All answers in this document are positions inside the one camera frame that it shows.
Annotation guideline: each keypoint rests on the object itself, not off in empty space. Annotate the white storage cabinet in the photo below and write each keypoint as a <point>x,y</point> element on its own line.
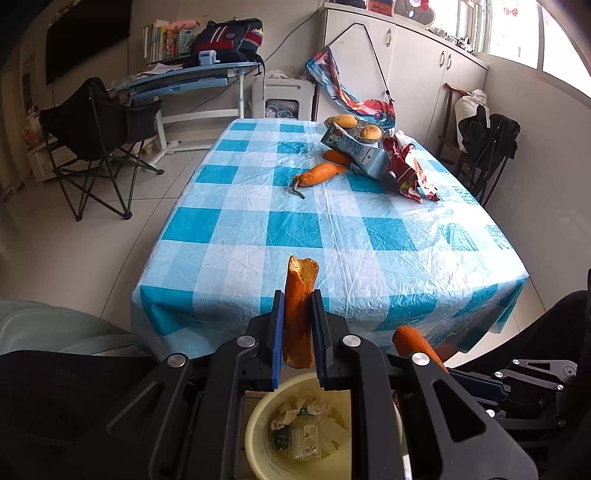
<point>417,66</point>

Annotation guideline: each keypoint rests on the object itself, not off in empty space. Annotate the glass fruit bowl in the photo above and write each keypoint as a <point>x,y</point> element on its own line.
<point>354,132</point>

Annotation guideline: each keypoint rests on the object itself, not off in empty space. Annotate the black wall television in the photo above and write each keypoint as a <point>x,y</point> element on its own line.
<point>83,30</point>

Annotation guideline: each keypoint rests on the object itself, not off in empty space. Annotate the white plastic bag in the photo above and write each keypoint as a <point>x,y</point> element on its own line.
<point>289,411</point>

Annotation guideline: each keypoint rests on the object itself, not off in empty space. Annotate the white stuffed sack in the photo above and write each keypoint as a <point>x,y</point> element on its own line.
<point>467,106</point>

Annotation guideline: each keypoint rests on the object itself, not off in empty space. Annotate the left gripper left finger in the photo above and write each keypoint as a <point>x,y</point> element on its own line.
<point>276,336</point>

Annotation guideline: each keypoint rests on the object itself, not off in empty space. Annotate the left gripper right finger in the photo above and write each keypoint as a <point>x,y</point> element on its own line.
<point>323,345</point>

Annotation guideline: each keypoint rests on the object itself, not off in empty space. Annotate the clear plastic bottle white cap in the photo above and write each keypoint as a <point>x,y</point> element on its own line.
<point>310,439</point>

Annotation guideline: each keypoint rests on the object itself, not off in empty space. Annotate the pale green sofa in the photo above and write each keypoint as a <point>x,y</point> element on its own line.
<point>34,326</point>

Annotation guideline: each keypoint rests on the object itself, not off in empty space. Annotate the white plastic stool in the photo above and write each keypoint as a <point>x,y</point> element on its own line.
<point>282,98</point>

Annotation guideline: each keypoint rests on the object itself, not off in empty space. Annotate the dark blue red backpack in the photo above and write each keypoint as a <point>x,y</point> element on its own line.
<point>232,41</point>

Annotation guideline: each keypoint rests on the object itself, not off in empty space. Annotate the row of books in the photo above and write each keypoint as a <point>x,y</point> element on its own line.
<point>164,41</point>

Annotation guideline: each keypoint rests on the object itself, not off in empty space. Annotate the yellow mango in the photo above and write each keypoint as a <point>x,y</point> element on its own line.
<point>371,133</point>
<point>345,121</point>

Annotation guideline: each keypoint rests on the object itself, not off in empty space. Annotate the red orange snack bag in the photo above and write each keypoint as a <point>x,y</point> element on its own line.
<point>406,168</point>

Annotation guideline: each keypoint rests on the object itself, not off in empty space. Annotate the orange carrot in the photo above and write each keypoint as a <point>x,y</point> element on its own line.
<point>317,175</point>
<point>410,344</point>

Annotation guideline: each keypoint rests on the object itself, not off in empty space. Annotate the blue checkered tablecloth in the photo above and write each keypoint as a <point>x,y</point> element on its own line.
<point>385,260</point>

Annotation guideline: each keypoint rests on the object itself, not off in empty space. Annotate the black folded chair right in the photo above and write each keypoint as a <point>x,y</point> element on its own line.
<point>490,142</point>

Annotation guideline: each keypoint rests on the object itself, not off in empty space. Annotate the black folding camp chair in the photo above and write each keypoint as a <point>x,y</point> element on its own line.
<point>92,155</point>

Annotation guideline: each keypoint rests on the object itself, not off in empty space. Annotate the blue study desk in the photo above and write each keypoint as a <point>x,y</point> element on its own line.
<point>185,81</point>

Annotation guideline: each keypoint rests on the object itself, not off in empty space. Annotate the yellow plastic trash bin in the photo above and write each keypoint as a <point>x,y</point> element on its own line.
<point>268,463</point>

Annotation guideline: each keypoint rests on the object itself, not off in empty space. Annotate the colourful hanging fabric banner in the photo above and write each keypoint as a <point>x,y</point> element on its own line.
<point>325,71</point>

